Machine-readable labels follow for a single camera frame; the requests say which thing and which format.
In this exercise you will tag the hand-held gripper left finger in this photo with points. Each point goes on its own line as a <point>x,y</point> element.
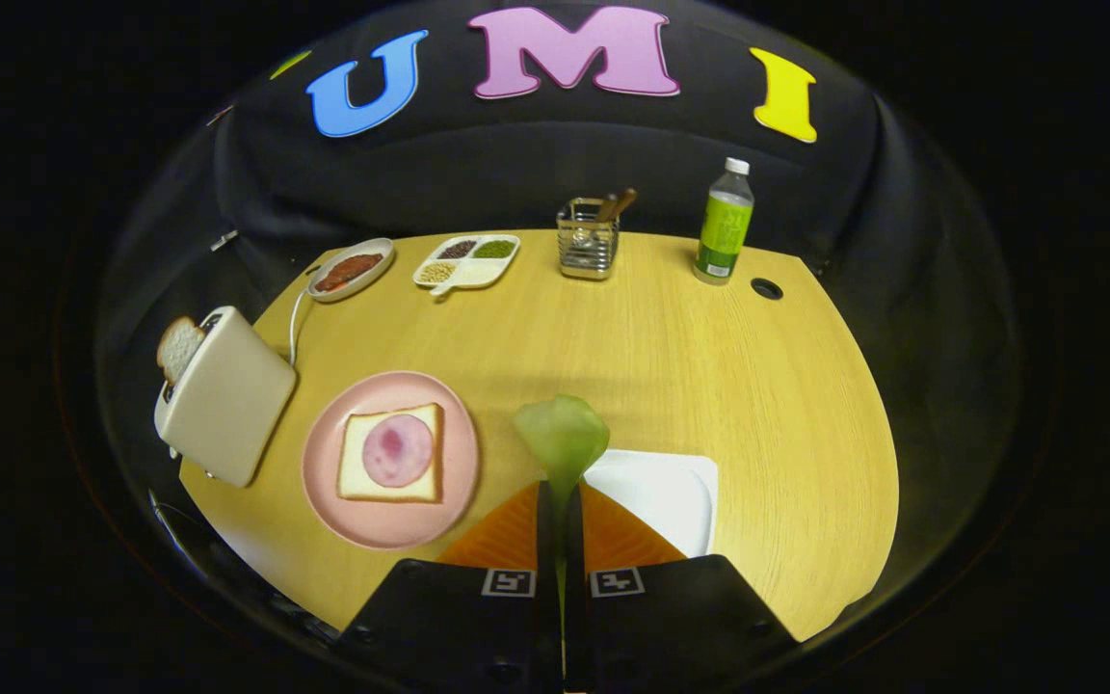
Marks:
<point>545,540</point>

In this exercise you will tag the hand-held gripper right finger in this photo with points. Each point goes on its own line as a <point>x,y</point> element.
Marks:
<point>574,578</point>

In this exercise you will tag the green lettuce leaf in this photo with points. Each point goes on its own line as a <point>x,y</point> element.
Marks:
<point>563,439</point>

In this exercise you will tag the thick toast bread slice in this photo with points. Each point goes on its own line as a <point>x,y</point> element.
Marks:
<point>179,349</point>

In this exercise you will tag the white square plate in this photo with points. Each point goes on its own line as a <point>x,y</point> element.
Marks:
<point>671,492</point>

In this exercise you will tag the round pink plate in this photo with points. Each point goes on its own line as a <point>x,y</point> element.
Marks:
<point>391,525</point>

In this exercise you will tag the pink ham slice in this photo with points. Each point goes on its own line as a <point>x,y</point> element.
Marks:
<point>398,451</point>

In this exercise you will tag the flat white bread slice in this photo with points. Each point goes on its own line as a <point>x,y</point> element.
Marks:
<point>353,472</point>

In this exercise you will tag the white divided dish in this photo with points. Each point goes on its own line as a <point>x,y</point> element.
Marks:
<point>488,273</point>

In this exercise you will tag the pile of yellow beans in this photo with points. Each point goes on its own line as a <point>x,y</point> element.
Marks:
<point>436,273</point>

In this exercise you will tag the pile of green beans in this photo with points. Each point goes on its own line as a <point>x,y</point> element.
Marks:
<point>494,249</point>

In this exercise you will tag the pile of dark beans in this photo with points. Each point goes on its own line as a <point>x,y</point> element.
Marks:
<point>458,250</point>

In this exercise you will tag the oval white plate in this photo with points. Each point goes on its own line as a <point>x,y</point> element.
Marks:
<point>377,275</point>

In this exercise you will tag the brown meat piece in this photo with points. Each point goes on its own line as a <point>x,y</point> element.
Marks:
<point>351,271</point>

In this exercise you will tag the white toaster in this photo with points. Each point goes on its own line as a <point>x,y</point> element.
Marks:
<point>232,395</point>

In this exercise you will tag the green label plastic bottle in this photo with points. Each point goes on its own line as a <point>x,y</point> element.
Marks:
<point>722,231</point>

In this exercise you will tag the silver clip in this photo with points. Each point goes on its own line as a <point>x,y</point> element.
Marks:
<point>224,240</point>

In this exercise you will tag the pink clip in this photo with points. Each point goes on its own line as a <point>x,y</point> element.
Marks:
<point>219,115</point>

